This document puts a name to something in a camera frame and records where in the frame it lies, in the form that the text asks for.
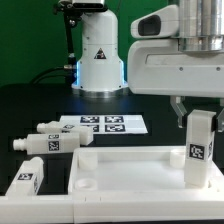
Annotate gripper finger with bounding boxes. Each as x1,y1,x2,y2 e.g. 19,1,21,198
211,108,224,132

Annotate black cables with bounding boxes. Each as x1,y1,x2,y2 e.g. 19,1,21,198
30,66,74,85

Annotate white fiducial marker sheet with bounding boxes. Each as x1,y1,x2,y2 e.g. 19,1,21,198
60,115,147,134

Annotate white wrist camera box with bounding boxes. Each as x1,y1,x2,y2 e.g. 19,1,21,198
130,4,179,39

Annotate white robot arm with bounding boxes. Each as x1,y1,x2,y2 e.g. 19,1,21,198
72,0,224,126

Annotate white L-shaped fence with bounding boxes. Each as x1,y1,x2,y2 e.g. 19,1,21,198
0,191,224,224

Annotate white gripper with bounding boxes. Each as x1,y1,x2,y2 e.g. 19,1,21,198
127,39,224,128

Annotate white square desk top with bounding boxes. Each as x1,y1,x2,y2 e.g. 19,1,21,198
68,146,224,198

